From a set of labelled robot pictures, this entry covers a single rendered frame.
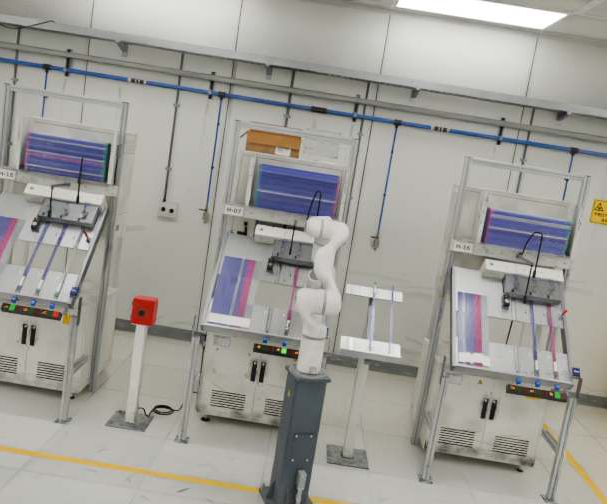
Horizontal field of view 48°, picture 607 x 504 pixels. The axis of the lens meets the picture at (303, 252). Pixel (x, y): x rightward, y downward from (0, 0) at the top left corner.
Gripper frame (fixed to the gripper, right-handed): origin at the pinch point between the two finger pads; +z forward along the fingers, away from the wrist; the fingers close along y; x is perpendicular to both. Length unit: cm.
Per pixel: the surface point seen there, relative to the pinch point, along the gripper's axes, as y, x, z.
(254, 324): 28.6, 26.3, -4.6
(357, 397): -39, 48, 23
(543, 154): -162, -200, 79
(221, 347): 48, 33, 31
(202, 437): 47, 86, 43
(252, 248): 42, -27, 7
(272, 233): 32.0, -36.9, 1.4
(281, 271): 21.1, -14.0, 4.3
